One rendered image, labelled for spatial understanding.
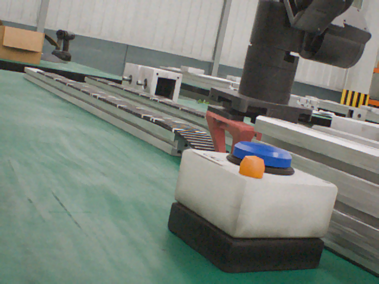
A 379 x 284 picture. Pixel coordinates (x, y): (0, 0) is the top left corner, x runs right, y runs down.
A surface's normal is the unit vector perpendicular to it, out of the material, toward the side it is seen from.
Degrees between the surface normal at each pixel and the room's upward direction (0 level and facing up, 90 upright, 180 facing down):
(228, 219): 90
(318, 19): 138
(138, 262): 0
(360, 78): 90
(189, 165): 90
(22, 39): 68
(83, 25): 90
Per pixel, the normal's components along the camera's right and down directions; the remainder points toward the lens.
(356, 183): -0.85, -0.11
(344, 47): 0.29, 0.50
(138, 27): 0.42, 0.21
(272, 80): -0.01, 0.21
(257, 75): -0.50, 0.07
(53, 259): 0.20, -0.97
